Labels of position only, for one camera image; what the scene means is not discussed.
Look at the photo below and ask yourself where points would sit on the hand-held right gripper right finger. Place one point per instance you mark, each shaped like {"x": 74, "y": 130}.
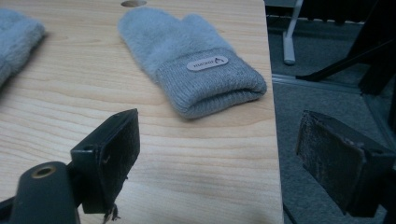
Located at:
{"x": 336, "y": 161}

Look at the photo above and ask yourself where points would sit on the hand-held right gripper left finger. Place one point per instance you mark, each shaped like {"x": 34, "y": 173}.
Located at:
{"x": 107, "y": 161}

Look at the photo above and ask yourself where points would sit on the grey fuzzy mitten with label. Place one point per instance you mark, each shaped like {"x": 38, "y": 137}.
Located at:
{"x": 186, "y": 59}

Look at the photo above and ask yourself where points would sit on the black stand leg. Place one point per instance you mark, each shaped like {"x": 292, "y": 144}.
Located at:
{"x": 351, "y": 56}

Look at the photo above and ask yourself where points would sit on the white metal stand leg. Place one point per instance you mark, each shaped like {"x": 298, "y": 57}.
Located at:
{"x": 290, "y": 37}

